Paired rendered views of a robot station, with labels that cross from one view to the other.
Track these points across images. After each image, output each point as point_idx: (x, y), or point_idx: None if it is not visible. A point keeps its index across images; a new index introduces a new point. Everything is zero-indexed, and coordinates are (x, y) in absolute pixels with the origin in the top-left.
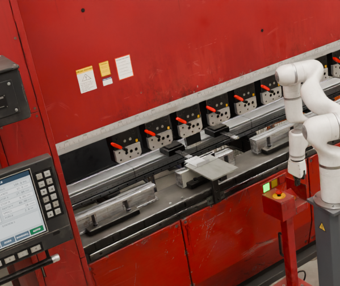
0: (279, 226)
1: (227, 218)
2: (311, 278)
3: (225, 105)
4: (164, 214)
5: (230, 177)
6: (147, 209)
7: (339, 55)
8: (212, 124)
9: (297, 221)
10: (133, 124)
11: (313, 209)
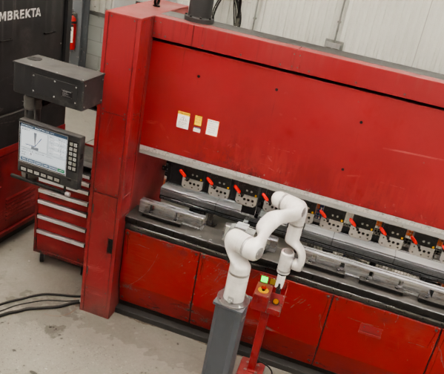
0: (282, 325)
1: None
2: None
3: None
4: (190, 239)
5: None
6: (186, 229)
7: (424, 239)
8: (264, 209)
9: (302, 335)
10: (202, 168)
11: (322, 338)
